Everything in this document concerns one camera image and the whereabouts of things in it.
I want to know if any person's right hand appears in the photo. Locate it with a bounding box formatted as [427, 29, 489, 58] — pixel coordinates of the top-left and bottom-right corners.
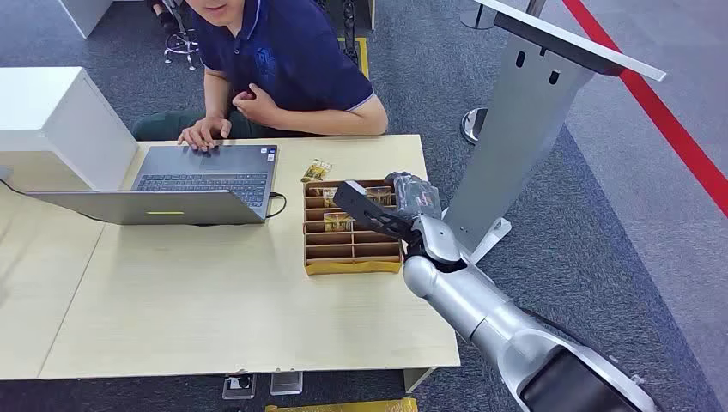
[177, 116, 234, 153]

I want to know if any person's left hand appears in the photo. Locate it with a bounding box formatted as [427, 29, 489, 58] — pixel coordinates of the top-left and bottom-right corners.
[232, 83, 281, 129]

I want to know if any wooden slotted card box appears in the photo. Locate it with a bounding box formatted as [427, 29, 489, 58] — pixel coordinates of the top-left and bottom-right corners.
[302, 179, 405, 277]

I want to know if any person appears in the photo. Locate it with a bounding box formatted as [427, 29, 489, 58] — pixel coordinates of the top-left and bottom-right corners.
[131, 0, 390, 153]

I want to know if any grey laptop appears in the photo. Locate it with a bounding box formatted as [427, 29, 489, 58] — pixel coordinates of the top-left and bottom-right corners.
[25, 144, 280, 227]

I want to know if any white office chair base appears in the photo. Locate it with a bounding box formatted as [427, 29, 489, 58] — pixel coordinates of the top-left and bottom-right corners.
[163, 0, 200, 72]

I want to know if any white cabinet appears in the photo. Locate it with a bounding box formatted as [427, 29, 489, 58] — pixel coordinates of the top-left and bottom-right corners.
[0, 67, 140, 192]

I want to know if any white furniture panel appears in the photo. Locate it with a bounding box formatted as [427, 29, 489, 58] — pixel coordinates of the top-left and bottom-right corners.
[57, 0, 115, 39]

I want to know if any chrome stanchion base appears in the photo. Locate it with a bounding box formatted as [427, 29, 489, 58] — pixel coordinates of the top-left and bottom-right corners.
[459, 106, 490, 146]

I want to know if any floor socket with plug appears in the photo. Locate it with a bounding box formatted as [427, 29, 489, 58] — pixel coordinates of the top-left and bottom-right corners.
[221, 373, 258, 401]

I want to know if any grey floor socket cover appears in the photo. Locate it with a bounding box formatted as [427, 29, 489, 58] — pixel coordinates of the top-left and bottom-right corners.
[269, 370, 305, 397]

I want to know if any grey kiosk stand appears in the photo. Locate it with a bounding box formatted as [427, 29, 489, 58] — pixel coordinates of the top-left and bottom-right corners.
[440, 0, 668, 265]

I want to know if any yellow strip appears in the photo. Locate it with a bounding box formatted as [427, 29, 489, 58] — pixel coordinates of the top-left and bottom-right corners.
[264, 397, 419, 412]

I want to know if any white table leg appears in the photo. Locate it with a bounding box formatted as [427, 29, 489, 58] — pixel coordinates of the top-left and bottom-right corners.
[402, 367, 437, 394]

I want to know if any black cable chain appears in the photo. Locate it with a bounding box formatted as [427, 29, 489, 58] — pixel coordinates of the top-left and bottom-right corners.
[340, 0, 361, 68]

